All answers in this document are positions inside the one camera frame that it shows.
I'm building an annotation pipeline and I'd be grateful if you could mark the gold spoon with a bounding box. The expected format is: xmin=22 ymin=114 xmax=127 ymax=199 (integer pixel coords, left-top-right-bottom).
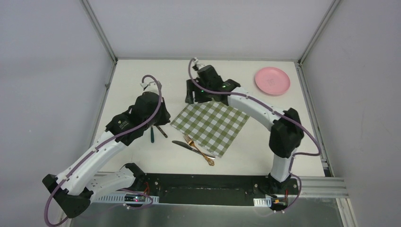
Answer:
xmin=156 ymin=126 xmax=168 ymax=138

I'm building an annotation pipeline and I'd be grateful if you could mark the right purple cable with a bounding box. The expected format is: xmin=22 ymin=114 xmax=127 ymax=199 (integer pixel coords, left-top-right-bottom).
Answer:
xmin=188 ymin=58 xmax=322 ymax=214

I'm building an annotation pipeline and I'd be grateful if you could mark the pink plate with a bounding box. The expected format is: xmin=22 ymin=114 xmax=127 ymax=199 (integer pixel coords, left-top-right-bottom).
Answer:
xmin=254 ymin=67 xmax=291 ymax=96

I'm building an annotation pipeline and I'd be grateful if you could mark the green checkered cloth napkin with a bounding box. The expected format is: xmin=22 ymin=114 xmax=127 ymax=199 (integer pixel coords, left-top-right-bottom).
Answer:
xmin=170 ymin=101 xmax=249 ymax=157

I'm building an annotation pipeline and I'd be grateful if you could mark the gold fork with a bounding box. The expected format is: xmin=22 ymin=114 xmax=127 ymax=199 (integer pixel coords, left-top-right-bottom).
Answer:
xmin=183 ymin=134 xmax=215 ymax=166

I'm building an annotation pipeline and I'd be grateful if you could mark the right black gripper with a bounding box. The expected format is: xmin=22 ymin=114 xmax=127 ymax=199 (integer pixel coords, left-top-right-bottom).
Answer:
xmin=186 ymin=79 xmax=213 ymax=104

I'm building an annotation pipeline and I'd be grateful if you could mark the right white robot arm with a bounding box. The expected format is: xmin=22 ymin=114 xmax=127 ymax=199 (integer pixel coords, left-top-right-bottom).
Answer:
xmin=185 ymin=64 xmax=304 ymax=194

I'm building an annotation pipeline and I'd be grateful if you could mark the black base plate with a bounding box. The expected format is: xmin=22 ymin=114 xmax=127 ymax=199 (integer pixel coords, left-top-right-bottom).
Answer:
xmin=128 ymin=173 xmax=299 ymax=206

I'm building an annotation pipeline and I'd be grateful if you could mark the silver knife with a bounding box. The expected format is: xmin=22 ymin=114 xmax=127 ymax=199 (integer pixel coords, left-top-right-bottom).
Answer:
xmin=172 ymin=140 xmax=216 ymax=159

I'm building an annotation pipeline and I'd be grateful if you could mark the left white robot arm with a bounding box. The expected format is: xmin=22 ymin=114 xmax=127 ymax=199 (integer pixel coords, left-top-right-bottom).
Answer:
xmin=42 ymin=91 xmax=170 ymax=218

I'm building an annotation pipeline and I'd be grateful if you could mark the aluminium frame rail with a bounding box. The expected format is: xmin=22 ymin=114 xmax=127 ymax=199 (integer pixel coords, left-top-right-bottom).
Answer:
xmin=300 ymin=176 xmax=349 ymax=198

